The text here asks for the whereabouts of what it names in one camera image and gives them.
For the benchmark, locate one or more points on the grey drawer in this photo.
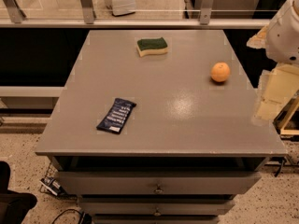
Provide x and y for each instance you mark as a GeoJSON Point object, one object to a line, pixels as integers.
{"type": "Point", "coordinates": [158, 183]}
{"type": "Point", "coordinates": [155, 207]}

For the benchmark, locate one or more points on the green and yellow sponge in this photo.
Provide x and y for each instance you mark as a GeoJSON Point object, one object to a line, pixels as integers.
{"type": "Point", "coordinates": [151, 46]}

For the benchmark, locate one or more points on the metal railing frame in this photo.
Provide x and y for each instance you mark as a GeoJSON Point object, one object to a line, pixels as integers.
{"type": "Point", "coordinates": [149, 14]}

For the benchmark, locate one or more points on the black object at left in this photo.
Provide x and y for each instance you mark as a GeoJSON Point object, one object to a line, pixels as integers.
{"type": "Point", "coordinates": [14, 206]}

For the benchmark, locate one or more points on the grey drawer cabinet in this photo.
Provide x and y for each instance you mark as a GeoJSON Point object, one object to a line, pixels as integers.
{"type": "Point", "coordinates": [183, 119]}

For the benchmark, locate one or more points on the wooden frame at right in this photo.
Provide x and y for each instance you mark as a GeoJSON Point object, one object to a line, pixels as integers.
{"type": "Point", "coordinates": [283, 120]}

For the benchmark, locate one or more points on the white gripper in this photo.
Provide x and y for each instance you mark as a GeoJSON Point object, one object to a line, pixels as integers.
{"type": "Point", "coordinates": [282, 37]}

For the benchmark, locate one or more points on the small device on floor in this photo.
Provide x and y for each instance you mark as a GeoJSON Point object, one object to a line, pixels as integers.
{"type": "Point", "coordinates": [51, 184]}

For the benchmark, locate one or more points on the dark blue snack packet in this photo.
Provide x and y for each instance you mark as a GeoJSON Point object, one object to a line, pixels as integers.
{"type": "Point", "coordinates": [117, 116]}

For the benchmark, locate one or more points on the orange fruit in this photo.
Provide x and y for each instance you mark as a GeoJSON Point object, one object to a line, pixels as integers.
{"type": "Point", "coordinates": [220, 72]}

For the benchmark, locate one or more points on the top grey drawer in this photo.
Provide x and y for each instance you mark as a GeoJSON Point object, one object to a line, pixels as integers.
{"type": "Point", "coordinates": [158, 183]}

